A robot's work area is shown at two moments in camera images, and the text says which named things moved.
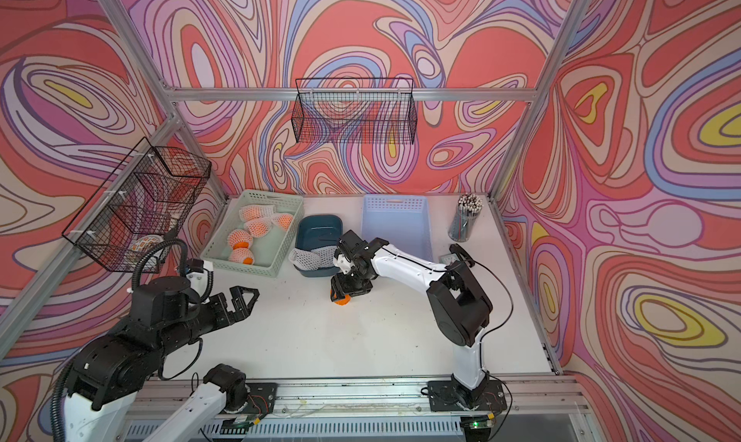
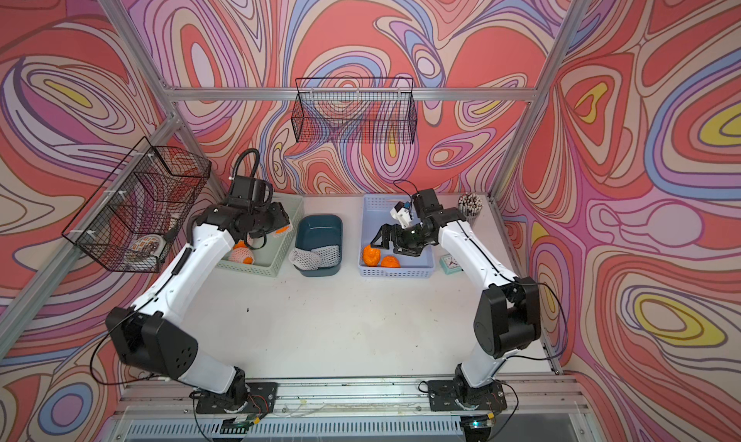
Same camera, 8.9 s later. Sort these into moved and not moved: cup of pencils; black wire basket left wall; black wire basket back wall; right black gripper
Moved: right black gripper
Not moved: black wire basket back wall; black wire basket left wall; cup of pencils
